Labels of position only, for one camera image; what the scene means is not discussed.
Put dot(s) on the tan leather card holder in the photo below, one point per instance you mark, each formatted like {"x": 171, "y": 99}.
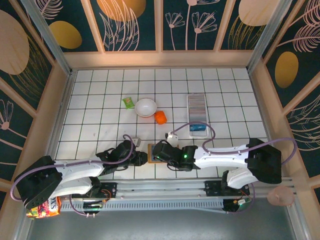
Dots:
{"x": 150, "y": 153}

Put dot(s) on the white slotted card tray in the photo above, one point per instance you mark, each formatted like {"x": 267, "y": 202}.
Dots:
{"x": 198, "y": 135}

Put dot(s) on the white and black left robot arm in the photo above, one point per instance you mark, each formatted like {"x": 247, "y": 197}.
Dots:
{"x": 75, "y": 170}

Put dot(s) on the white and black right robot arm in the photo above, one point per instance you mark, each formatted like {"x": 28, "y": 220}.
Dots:
{"x": 225, "y": 160}

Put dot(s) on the row of assorted cards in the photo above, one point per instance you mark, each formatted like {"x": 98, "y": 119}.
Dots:
{"x": 196, "y": 108}

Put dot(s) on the white bowl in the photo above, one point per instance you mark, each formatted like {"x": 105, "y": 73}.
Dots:
{"x": 145, "y": 107}

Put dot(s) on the green snack packet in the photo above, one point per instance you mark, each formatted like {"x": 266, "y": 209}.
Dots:
{"x": 128, "y": 103}

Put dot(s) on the colourful snack bag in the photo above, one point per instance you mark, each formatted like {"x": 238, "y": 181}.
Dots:
{"x": 42, "y": 208}

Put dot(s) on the pink plastic cup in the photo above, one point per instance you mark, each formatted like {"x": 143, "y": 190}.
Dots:
{"x": 281, "y": 196}

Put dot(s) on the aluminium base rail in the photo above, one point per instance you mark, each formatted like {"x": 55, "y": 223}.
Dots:
{"x": 160, "y": 190}

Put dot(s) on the aluminium corner post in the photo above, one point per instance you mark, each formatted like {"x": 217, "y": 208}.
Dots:
{"x": 266, "y": 37}
{"x": 51, "y": 42}

